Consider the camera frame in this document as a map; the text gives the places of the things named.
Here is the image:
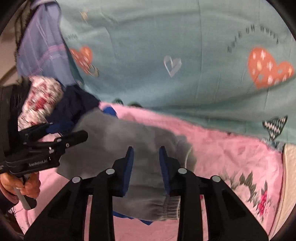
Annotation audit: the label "grey sweatpants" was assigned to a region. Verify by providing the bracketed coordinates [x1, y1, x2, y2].
[57, 109, 197, 221]

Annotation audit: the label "person left hand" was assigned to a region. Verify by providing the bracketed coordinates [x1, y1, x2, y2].
[1, 172, 41, 204]

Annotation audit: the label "red floral quilt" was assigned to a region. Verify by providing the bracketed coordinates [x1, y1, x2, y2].
[18, 76, 63, 131]

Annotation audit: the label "navy folded pants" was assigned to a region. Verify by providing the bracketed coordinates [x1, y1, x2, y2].
[46, 85, 100, 135]

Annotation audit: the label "pink floral bed sheet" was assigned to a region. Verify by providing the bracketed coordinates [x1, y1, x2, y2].
[10, 103, 283, 240]

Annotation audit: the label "cream quilted pillow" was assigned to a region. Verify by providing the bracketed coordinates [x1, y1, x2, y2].
[269, 144, 295, 240]

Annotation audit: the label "blue folded pants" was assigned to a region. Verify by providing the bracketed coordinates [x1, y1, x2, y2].
[102, 106, 152, 225]

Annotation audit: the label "blue plaid cloth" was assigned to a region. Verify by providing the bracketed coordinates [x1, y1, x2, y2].
[16, 1, 76, 87]

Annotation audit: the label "teal heart pattern blanket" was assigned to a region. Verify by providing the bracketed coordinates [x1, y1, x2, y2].
[58, 1, 295, 143]

